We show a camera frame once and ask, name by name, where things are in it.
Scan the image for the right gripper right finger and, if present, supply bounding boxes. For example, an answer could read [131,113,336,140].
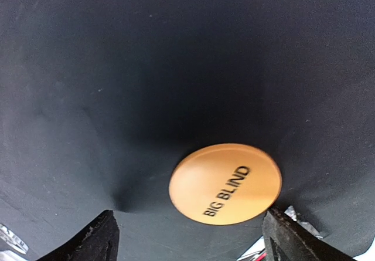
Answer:
[262,208,353,261]

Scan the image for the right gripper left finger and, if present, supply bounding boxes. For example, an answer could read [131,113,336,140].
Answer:
[38,210,120,261]

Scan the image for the orange big blind button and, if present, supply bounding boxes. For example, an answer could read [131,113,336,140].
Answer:
[169,143,282,225]

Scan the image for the black poker table mat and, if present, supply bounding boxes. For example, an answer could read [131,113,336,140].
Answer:
[1,0,374,260]

